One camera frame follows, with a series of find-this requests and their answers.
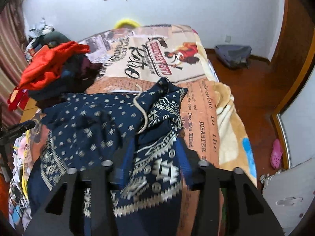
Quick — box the red folded garment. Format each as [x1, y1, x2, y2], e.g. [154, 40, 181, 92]
[19, 41, 90, 91]

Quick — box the wooden door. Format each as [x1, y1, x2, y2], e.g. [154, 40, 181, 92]
[271, 0, 314, 115]

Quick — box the white sliding wardrobe door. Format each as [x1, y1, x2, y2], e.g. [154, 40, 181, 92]
[272, 68, 314, 169]

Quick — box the grey backpack on floor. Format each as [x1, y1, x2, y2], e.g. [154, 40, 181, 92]
[214, 45, 251, 70]

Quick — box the red plush toy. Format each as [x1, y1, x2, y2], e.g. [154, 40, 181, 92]
[7, 86, 29, 111]

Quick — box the printed bed blanket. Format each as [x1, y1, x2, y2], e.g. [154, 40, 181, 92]
[21, 25, 257, 235]

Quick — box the white wall socket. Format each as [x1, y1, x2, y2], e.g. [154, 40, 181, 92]
[225, 35, 232, 43]

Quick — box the yellow round object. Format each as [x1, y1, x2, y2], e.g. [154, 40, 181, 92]
[114, 19, 141, 29]

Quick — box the clutter pile on box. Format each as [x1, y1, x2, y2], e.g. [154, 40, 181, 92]
[25, 18, 71, 54]

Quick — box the pink clog shoe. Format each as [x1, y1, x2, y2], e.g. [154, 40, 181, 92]
[270, 138, 283, 169]

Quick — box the dark folded clothes stack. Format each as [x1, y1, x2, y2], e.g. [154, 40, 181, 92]
[28, 54, 102, 109]

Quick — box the striped pink curtain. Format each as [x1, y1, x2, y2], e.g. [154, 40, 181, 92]
[1, 0, 27, 126]

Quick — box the white suitcase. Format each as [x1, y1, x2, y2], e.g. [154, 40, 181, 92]
[262, 158, 314, 235]

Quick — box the navy patterned hooded jacket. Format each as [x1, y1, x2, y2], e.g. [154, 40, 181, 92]
[27, 78, 187, 235]

